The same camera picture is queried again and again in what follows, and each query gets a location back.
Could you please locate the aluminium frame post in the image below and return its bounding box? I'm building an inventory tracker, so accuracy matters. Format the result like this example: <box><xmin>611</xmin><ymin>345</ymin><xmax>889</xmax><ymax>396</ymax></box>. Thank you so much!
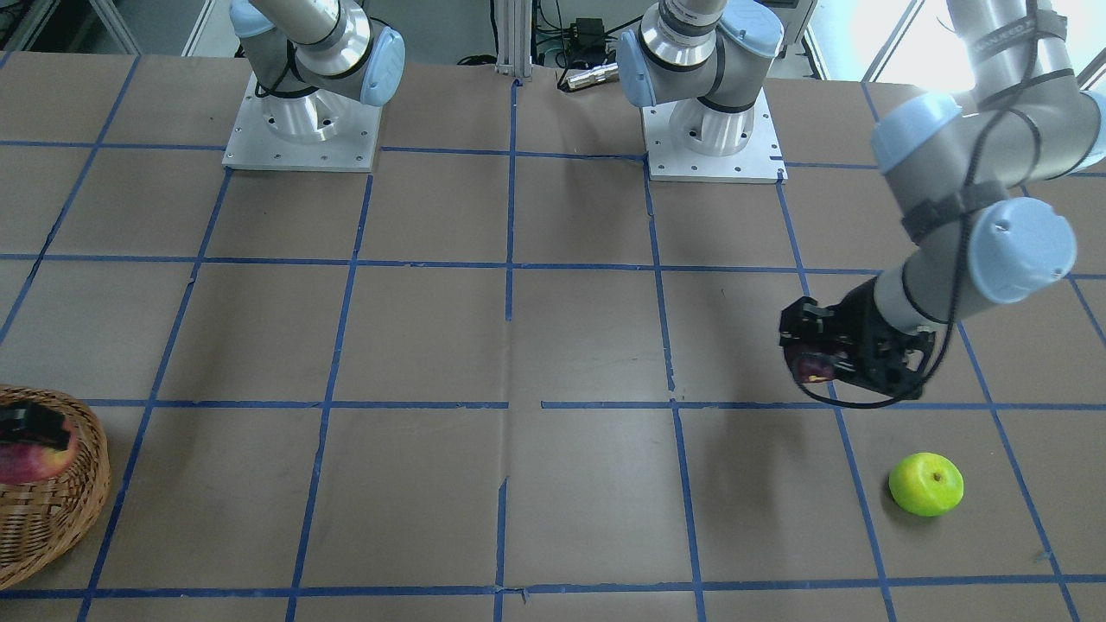
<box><xmin>491</xmin><ymin>0</ymin><xmax>533</xmax><ymax>84</ymax></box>

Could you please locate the black power adapter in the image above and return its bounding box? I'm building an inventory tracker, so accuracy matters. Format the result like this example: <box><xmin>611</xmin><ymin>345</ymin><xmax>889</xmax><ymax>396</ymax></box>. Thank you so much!
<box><xmin>568</xmin><ymin>17</ymin><xmax>606</xmax><ymax>56</ymax></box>

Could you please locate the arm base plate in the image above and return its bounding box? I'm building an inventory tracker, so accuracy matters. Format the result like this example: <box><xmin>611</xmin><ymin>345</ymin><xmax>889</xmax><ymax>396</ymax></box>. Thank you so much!
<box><xmin>222</xmin><ymin>74</ymin><xmax>383</xmax><ymax>173</ymax></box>
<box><xmin>641</xmin><ymin>90</ymin><xmax>789</xmax><ymax>184</ymax></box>

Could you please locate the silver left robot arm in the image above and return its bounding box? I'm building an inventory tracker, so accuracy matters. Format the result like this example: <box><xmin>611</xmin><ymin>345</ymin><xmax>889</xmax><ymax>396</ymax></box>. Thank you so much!
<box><xmin>615</xmin><ymin>1</ymin><xmax>1103</xmax><ymax>405</ymax></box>

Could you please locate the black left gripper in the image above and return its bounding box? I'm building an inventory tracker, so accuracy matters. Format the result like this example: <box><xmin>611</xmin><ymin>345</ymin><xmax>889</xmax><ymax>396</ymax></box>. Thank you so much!
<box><xmin>779</xmin><ymin>278</ymin><xmax>936</xmax><ymax>400</ymax></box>

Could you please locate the red apple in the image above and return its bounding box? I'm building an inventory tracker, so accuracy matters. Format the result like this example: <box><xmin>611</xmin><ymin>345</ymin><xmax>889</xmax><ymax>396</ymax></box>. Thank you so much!
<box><xmin>1</xmin><ymin>417</ymin><xmax>79</xmax><ymax>485</ymax></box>

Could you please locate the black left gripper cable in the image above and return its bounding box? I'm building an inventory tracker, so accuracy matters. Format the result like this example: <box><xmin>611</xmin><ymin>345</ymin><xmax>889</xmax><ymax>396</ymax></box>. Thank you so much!
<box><xmin>791</xmin><ymin>0</ymin><xmax>1051</xmax><ymax>410</ymax></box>

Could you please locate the silver metal connector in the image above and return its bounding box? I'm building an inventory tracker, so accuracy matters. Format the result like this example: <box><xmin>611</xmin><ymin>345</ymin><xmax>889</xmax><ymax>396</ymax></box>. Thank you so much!
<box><xmin>557</xmin><ymin>62</ymin><xmax>620</xmax><ymax>93</ymax></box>

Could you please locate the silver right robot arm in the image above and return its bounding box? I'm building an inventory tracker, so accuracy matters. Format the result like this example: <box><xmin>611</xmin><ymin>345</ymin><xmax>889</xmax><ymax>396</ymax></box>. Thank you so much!
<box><xmin>225</xmin><ymin>1</ymin><xmax>406</xmax><ymax>172</ymax></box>

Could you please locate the wicker basket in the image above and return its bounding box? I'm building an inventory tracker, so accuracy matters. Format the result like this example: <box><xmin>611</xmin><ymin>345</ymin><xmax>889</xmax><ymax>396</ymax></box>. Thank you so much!
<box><xmin>3</xmin><ymin>385</ymin><xmax>113</xmax><ymax>589</ymax></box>

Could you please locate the dark purple apple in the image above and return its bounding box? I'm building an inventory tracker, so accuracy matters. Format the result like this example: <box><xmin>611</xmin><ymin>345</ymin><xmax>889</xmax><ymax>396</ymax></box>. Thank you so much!
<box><xmin>785</xmin><ymin>348</ymin><xmax>838</xmax><ymax>385</ymax></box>

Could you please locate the green apple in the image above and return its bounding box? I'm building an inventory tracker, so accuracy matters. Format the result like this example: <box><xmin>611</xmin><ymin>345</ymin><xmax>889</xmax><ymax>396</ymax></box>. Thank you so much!
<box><xmin>887</xmin><ymin>452</ymin><xmax>964</xmax><ymax>518</ymax></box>

